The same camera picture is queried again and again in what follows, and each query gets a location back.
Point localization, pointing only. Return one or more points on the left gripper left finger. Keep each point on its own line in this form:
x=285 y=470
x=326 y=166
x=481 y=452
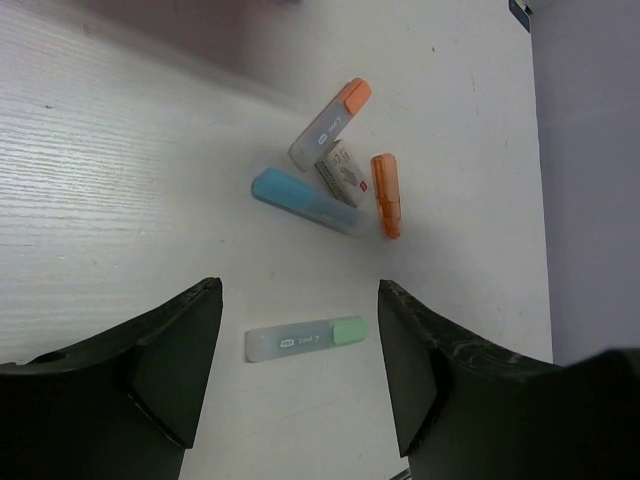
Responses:
x=122 y=404

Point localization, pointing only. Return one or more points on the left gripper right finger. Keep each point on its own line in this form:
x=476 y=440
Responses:
x=467 y=408

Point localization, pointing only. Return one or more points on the green capped highlighter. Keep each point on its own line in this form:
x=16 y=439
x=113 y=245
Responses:
x=270 y=343

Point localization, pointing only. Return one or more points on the blue capped highlighter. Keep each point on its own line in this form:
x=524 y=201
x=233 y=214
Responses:
x=288 y=193

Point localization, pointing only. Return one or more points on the small staples box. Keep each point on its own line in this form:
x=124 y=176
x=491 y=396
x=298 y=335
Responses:
x=342 y=174

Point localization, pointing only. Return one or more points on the orange capped highlighter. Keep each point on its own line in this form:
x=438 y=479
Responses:
x=319 y=135

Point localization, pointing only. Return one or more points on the right blue corner label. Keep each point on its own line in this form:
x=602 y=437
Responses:
x=521 y=12

